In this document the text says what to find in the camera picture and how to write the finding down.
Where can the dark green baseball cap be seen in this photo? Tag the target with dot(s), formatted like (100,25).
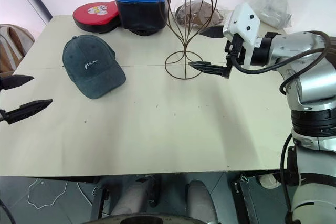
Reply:
(92,74)

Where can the red cap with cartoon print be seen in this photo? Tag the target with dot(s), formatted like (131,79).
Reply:
(92,15)

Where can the blue and black cap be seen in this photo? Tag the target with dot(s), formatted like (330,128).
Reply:
(141,11)

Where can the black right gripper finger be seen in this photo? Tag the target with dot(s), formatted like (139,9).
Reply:
(210,68)
(214,32)

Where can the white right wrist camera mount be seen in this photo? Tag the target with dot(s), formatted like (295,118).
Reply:
(245,22)

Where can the wooden chair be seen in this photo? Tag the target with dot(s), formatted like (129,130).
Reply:
(13,48)

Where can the brown cap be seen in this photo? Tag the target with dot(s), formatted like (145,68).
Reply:
(194,11)

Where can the white shoe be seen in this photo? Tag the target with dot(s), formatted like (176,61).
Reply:
(270,180)

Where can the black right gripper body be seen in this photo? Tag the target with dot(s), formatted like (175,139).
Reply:
(237,43)

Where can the black metal table leg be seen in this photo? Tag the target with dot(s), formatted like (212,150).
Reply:
(246,197)
(99,203)

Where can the clear plastic bag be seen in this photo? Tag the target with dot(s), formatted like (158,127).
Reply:
(273,3)

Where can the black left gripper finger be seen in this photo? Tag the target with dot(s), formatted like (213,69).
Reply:
(15,81)
(26,108)

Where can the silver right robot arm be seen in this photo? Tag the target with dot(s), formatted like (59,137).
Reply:
(309,87)

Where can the grey rounded robot leg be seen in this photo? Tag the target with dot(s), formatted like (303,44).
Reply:
(199,200)
(131,197)

